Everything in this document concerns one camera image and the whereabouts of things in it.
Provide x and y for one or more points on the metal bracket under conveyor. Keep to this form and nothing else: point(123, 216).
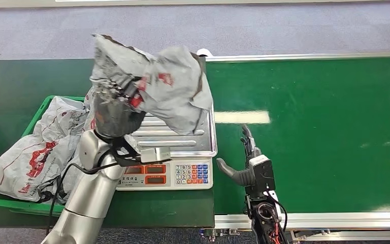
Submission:
point(220, 232)

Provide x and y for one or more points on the white conveyor roller end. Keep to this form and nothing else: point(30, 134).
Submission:
point(204, 52)

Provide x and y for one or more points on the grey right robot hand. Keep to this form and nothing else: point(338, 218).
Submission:
point(247, 175)

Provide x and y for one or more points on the white skirting strip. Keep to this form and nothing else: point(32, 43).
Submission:
point(20, 3)

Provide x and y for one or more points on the wide aluminium conveyor rail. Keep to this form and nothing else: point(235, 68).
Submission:
point(349, 220)

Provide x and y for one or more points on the grey courier package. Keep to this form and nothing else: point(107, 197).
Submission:
point(174, 91)

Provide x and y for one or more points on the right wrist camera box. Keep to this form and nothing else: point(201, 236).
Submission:
point(264, 175)

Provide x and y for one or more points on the green plastic crate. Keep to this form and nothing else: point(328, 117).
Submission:
point(26, 207)

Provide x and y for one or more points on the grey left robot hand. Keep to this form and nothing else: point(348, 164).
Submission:
point(117, 118)

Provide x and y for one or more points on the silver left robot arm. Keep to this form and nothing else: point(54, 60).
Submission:
point(90, 195)

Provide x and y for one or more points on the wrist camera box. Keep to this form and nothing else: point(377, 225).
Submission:
point(154, 155)
point(264, 175)

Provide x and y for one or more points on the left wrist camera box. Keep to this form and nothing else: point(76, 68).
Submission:
point(154, 155)

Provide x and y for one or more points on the green conveyor belt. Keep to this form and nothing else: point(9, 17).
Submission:
point(333, 128)

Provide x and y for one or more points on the thin aluminium conveyor rail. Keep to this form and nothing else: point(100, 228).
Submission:
point(316, 56)

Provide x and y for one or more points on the electronic scale with steel tray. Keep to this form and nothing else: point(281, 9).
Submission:
point(185, 175)

